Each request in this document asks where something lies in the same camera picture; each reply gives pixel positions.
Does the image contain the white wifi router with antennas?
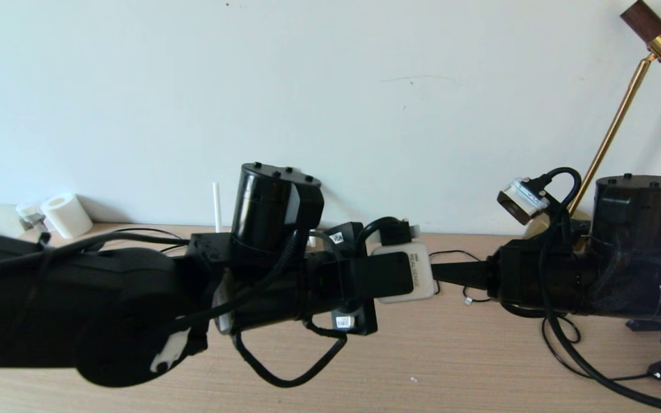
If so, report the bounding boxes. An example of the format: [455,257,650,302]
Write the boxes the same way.
[213,182,317,248]

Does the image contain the black ethernet cable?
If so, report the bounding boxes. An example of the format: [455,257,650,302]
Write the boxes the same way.
[92,225,173,253]

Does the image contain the white toilet paper roll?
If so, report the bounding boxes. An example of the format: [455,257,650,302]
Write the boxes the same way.
[41,193,94,239]

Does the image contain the small clear plastic jar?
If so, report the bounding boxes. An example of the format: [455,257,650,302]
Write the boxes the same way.
[17,201,49,232]

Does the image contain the black USB cable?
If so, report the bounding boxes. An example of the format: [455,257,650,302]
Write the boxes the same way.
[431,250,483,264]

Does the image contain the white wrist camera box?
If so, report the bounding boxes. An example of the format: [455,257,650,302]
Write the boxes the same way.
[497,178,550,225]
[368,241,440,304]

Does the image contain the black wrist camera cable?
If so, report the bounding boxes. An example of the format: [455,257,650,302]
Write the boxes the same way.
[0,217,421,388]
[528,167,661,412]

